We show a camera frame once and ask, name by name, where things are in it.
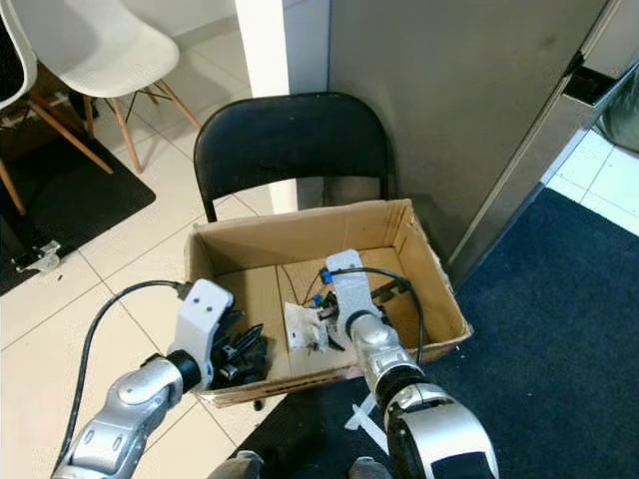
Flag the open brown cardboard box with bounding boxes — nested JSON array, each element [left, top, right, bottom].
[[185, 198, 473, 408]]

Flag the grey left robot foot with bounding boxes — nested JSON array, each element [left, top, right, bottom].
[[208, 451, 267, 479]]

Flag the grey robot foot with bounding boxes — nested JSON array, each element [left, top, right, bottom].
[[208, 451, 267, 479], [344, 457, 392, 479]]

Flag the grey right robot foot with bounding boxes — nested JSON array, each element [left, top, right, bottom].
[[344, 457, 392, 479]]

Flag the black folding chair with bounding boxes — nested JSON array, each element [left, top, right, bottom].
[[193, 93, 396, 223]]

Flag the black floor mat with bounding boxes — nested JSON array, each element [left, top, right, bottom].
[[0, 120, 157, 295]]

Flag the white chair wooden legs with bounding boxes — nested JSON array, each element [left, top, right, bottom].
[[10, 0, 207, 173], [0, 20, 116, 216]]

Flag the thin black cable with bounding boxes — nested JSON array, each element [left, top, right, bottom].
[[300, 254, 345, 305]]

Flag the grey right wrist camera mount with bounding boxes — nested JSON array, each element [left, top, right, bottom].
[[324, 249, 386, 332]]

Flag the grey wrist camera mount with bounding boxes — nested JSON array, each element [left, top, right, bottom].
[[324, 249, 386, 332], [170, 277, 237, 392]]

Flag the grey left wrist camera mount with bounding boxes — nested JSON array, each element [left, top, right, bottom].
[[170, 277, 237, 392]]

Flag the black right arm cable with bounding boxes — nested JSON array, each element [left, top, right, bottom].
[[319, 264, 426, 365]]

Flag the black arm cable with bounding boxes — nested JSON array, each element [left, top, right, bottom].
[[319, 264, 426, 365], [63, 279, 191, 475]]

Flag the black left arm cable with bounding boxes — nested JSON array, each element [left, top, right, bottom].
[[63, 279, 191, 475]]

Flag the small metal bracket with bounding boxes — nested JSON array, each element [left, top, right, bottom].
[[13, 239, 64, 276]]

